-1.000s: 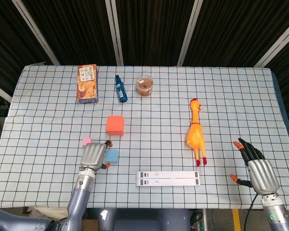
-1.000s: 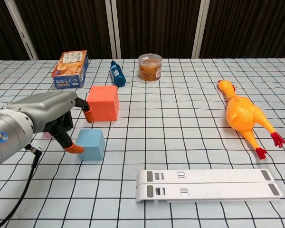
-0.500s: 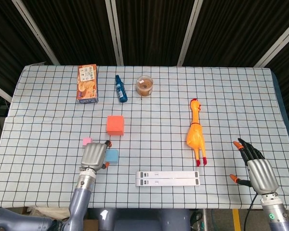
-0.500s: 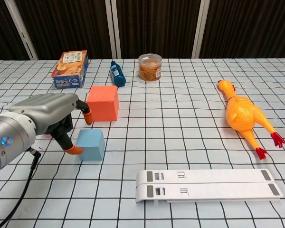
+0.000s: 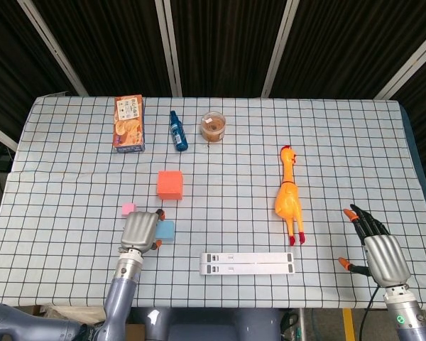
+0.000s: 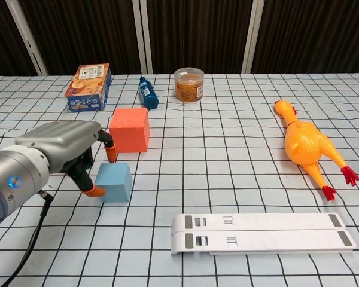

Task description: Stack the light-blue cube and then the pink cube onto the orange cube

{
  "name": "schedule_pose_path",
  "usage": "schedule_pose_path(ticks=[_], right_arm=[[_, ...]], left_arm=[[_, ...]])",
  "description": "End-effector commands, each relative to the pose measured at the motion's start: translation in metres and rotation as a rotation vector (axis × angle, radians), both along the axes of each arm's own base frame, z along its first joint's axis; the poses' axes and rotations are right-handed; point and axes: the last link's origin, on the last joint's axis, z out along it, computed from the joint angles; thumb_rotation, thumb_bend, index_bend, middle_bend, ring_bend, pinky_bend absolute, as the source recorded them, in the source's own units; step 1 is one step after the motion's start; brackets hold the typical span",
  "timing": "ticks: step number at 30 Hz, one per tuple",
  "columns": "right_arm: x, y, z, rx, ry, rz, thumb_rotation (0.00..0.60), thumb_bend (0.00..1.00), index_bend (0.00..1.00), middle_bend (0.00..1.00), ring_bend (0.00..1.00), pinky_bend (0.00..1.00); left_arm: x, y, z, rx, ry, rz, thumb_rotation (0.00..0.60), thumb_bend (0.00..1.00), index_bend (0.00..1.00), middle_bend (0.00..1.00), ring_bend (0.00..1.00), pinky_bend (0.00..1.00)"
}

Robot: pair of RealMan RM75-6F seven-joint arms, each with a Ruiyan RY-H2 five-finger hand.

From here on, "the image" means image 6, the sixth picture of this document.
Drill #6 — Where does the orange and blue cookie box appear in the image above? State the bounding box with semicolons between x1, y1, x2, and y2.
65;63;113;113

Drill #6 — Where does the white folding laptop stand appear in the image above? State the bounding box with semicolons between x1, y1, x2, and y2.
170;212;357;257

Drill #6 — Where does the large orange foam cube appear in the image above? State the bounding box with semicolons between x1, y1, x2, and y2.
108;107;151;154

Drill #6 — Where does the light blue foam cube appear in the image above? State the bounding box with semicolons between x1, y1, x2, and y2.
94;162;133;203

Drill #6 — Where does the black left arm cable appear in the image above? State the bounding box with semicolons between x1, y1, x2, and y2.
0;190;55;287

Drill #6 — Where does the dark blue spray bottle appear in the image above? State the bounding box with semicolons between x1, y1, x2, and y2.
138;75;160;109

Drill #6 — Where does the dark pleated curtain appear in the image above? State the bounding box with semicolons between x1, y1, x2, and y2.
0;0;359;76

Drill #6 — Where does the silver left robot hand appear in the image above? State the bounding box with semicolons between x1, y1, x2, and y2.
14;119;119;199

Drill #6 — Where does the clear jar of rubber bands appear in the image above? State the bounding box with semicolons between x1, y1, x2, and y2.
174;68;205;103

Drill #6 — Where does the light blue checkered tablecloth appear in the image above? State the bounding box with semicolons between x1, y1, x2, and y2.
0;71;359;287

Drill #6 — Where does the yellow rubber chicken toy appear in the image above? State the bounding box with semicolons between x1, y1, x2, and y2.
273;100;359;201

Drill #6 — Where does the white frame post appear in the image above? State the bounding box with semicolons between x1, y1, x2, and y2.
6;0;50;76
132;0;154;75
241;0;264;74

